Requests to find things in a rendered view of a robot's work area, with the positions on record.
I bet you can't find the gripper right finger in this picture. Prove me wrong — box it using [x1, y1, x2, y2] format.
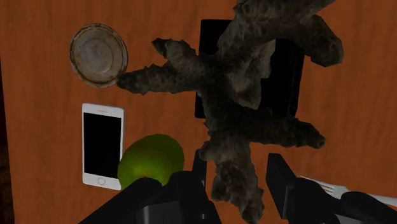
[265, 153, 397, 224]

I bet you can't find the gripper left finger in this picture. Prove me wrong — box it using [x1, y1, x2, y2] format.
[79, 148, 221, 224]

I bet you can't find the white fork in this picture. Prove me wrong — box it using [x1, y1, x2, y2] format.
[300, 175, 397, 208]

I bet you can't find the green apple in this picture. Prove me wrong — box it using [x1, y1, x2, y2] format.
[117, 133, 186, 190]

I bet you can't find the white smartphone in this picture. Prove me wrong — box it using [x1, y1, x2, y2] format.
[81, 102, 125, 192]

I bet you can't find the grey rough branching sculpture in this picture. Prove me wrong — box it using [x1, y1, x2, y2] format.
[116, 0, 345, 224]

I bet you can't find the black tablet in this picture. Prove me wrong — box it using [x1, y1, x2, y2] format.
[194, 18, 305, 120]

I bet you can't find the white rimmed plate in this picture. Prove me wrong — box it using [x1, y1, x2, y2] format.
[69, 23, 129, 89]

